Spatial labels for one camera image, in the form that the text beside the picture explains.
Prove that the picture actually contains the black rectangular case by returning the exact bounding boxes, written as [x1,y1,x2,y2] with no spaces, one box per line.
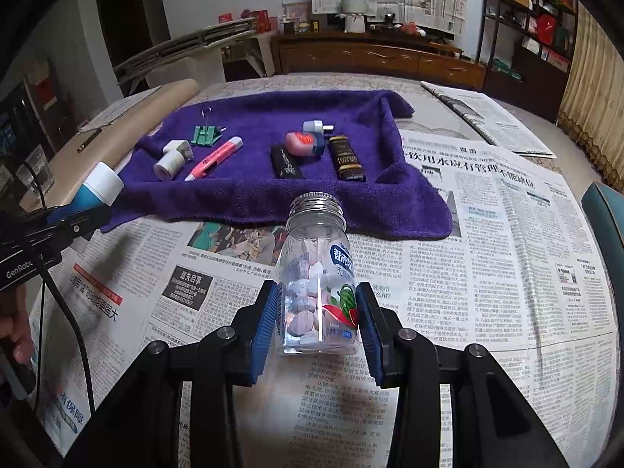
[270,144,305,179]

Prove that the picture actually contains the white side table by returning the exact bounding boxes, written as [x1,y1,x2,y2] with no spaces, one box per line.
[222,29,278,81]

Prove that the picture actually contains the blue cushioned chair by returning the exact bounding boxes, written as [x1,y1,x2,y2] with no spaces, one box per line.
[580,181,624,274]

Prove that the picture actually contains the wooden tv cabinet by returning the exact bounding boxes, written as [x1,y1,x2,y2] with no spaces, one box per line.
[270,34,488,91]

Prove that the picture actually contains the red box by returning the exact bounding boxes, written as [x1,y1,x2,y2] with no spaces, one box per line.
[244,9,270,32]

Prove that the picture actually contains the green binder clip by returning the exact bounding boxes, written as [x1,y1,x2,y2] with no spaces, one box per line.
[191,106,227,147]

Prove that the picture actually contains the pink highlighter pen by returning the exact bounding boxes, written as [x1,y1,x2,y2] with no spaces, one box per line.
[184,136,243,183]

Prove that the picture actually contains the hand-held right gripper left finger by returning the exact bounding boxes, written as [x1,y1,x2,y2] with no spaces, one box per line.
[63,280,284,468]

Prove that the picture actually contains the clear candy bottle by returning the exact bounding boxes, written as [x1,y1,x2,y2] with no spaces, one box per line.
[275,192,362,356]

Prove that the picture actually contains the grey folding rack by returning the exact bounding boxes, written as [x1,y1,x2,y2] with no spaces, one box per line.
[113,17,257,86]

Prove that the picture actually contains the black cable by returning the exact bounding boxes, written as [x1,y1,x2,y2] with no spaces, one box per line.
[19,158,98,417]

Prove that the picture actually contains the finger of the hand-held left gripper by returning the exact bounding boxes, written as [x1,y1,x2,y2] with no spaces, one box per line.
[46,204,87,226]
[58,205,114,249]

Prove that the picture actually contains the purple towel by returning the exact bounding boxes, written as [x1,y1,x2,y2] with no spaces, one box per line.
[100,89,454,241]

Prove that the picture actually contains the brown and gold lighter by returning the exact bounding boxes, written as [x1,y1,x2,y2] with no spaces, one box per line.
[328,135,366,182]

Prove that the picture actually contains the white wrapped bouquet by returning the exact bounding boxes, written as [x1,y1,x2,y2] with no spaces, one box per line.
[340,0,371,35]

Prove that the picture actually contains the dark wooden shelf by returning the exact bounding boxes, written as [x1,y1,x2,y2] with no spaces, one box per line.
[475,0,586,108]

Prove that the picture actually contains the beige curtain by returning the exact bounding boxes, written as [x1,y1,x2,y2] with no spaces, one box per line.
[556,0,624,157]

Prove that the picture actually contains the person's left hand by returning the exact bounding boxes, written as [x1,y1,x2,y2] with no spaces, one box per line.
[0,285,37,366]

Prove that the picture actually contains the wall calendar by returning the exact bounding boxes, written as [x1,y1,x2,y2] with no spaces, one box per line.
[283,0,313,23]

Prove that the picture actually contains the white small cylinder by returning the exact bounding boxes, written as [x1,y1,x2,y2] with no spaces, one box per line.
[153,151,185,179]

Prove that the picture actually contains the folded newspaper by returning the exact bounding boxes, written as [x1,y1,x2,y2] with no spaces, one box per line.
[420,80,557,159]

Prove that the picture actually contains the blue and white bottle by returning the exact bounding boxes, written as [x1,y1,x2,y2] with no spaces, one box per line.
[73,162,125,215]

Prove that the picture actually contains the glass cup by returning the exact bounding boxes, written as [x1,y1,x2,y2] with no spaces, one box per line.
[17,149,54,198]

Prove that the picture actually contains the white small cap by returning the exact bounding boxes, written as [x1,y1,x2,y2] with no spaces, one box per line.
[162,140,194,163]

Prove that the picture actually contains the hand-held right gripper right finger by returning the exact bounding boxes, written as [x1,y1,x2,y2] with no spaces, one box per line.
[355,282,571,468]

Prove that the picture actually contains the pink jar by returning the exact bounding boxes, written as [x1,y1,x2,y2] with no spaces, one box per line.
[285,131,323,158]

